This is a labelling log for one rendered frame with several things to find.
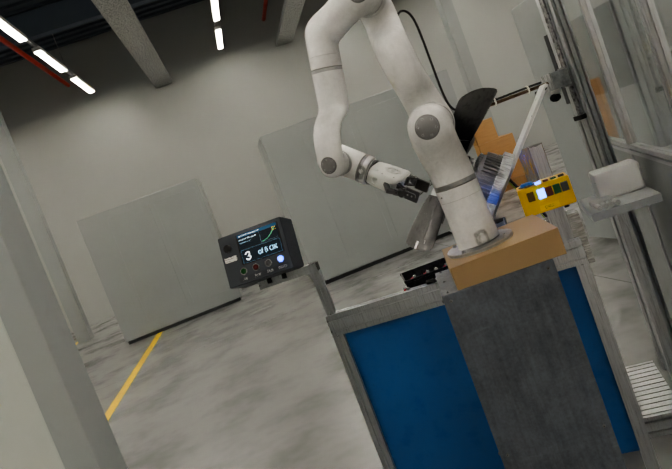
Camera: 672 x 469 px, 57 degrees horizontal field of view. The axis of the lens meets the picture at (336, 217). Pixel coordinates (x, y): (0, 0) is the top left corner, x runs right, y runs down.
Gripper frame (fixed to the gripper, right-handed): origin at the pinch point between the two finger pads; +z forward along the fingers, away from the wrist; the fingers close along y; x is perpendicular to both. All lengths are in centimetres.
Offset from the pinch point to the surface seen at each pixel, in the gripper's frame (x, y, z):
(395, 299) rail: 50, 21, -1
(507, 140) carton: 227, 871, -68
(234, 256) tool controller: 54, 8, -59
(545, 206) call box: 3.4, 34.1, 32.1
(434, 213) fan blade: 34, 65, -6
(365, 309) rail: 58, 19, -10
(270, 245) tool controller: 46, 12, -48
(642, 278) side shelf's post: 35, 85, 75
